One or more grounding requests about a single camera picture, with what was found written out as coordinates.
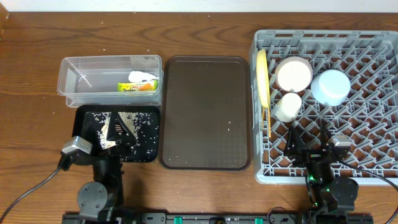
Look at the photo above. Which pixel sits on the white bowl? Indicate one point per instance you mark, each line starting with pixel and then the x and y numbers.
pixel 294 74

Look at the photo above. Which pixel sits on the clear plastic bin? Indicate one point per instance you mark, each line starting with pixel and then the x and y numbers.
pixel 93 80

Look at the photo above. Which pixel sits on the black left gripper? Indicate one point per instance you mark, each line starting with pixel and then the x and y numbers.
pixel 115 157

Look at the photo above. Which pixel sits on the yellow plate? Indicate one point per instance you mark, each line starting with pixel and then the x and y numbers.
pixel 262 78

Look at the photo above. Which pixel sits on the blue bowl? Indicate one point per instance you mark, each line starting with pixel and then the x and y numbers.
pixel 331 87

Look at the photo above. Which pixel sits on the green pandan cake wrapper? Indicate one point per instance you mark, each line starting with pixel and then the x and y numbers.
pixel 138 86

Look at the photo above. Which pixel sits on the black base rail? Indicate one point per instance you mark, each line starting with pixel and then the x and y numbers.
pixel 278 218

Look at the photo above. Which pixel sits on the white tissue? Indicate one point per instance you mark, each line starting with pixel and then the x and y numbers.
pixel 138 76

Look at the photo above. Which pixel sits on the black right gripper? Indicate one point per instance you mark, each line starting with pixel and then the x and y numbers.
pixel 314 155

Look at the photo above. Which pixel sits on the rice food waste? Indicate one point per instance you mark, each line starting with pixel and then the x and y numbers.
pixel 144 126

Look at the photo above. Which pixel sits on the grey dishwasher rack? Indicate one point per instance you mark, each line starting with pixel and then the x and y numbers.
pixel 368 116

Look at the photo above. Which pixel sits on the dark brown serving tray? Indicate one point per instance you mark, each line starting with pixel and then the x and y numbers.
pixel 206 114

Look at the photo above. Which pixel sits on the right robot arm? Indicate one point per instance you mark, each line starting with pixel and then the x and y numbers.
pixel 332 197

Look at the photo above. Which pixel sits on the white paper cup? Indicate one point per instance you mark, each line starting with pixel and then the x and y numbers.
pixel 288 107

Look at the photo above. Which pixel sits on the black plastic tray bin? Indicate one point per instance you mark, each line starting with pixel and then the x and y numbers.
pixel 81 127

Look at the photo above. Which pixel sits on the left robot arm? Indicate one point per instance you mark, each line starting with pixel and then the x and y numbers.
pixel 101 200

